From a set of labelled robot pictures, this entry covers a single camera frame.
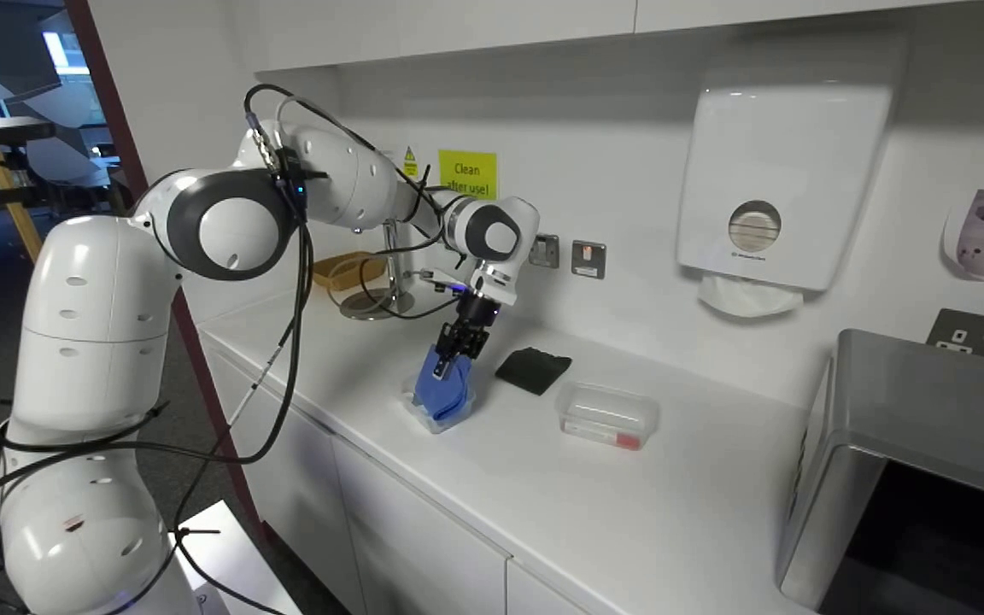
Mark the round metal drip tray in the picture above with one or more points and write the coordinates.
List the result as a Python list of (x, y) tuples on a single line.
[(373, 307)]

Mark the chrome water tap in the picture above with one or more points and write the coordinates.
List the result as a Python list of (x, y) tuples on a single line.
[(397, 275)]

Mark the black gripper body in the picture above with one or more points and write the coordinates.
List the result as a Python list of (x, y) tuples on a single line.
[(476, 316)]

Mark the green clean after use poster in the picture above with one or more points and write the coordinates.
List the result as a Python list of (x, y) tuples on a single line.
[(468, 171)]

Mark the black cloth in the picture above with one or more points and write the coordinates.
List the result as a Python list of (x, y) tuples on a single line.
[(534, 369)]

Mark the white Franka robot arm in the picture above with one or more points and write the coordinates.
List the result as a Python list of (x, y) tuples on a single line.
[(92, 330)]

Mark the yellow warning sign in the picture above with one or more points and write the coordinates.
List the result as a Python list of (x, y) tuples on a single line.
[(410, 164)]

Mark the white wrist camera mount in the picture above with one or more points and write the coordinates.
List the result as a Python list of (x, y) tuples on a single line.
[(494, 279)]

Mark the white upper wall cabinet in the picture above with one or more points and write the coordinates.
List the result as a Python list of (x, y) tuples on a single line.
[(494, 27)]

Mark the white paper towel dispenser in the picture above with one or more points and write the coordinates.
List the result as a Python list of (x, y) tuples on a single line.
[(784, 192)]

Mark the clear lidded plastic container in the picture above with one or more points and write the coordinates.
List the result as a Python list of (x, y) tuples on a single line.
[(608, 413)]

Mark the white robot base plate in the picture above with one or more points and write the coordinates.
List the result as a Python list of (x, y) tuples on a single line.
[(229, 564)]

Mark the white base cabinet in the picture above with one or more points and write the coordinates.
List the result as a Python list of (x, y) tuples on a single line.
[(365, 513)]

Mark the stainless steel appliance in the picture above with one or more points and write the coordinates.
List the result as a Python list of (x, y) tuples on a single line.
[(913, 432)]

